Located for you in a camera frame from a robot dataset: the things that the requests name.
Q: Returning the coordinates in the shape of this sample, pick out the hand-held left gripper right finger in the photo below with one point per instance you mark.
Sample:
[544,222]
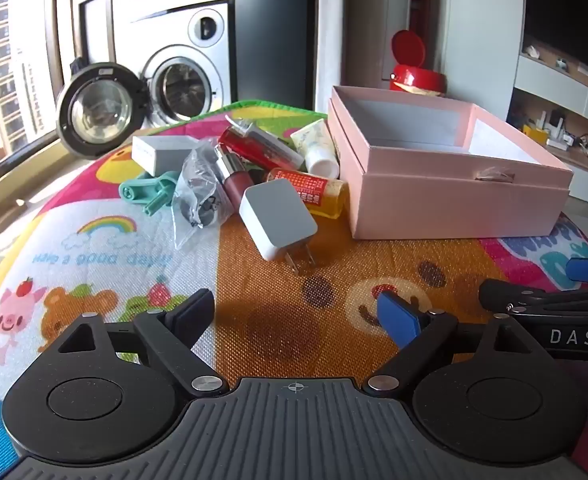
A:
[398,317]

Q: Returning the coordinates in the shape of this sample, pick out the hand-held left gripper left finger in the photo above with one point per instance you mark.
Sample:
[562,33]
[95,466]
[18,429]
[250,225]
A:
[196,310]

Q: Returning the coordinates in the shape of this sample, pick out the clear bag with black parts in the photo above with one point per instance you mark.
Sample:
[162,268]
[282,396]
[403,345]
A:
[194,200]

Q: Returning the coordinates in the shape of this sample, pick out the white two-prong charger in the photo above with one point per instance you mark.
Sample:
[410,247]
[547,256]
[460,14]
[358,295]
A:
[274,215]

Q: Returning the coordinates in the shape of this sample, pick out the pink cardboard box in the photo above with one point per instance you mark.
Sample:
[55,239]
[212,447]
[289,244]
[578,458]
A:
[423,195]

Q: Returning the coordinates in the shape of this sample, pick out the pink lip gloss bottle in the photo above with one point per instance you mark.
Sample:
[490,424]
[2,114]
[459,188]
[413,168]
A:
[234,185]

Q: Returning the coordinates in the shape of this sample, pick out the yellow bottle with red label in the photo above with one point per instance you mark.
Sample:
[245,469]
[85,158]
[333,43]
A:
[314,190]

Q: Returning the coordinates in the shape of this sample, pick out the grey three-prong plug adapter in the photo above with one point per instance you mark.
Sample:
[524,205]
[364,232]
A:
[164,155]

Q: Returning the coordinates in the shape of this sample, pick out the red cosmetic tube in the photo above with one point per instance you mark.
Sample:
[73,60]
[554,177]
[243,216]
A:
[259,147]

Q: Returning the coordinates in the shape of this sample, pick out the white cream tube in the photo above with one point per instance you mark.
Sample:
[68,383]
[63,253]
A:
[316,147]

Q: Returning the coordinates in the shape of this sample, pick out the colourful cartoon play mat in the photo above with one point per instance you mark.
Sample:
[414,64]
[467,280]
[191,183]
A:
[254,280]

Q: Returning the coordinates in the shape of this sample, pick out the yellow toy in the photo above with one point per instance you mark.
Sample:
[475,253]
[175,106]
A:
[536,135]

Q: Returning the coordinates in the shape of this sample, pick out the white charging dock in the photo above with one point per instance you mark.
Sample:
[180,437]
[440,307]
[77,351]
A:
[558,127]

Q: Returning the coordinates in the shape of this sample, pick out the grey and wood television cabinet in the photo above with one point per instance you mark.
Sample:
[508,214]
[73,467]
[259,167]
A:
[538,72]

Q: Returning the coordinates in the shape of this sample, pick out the small teal shelf item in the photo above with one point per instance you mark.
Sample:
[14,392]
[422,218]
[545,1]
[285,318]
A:
[562,64]

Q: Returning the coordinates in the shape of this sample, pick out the round washing machine door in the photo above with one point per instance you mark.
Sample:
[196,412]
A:
[96,110]

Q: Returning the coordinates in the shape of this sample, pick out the small white shelf item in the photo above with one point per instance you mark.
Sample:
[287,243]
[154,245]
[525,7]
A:
[532,52]

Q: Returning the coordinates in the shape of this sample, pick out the red flip-lid container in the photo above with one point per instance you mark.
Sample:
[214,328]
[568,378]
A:
[418,77]

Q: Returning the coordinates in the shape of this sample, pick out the white washing machine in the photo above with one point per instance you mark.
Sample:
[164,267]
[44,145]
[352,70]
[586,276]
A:
[199,60]

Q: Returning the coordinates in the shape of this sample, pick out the dark tall panel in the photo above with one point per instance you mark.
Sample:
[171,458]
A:
[274,30]

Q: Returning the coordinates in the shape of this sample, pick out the window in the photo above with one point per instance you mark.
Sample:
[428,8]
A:
[9,60]

